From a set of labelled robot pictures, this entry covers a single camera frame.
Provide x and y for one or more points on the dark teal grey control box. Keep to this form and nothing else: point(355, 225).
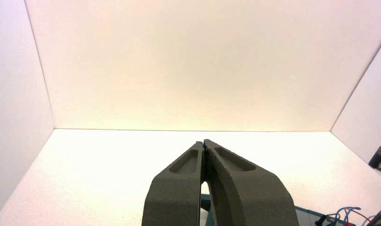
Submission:
point(305, 219)

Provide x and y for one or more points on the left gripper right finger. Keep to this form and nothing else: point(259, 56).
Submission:
point(249, 199)

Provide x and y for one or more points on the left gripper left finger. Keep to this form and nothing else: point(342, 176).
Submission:
point(174, 199)

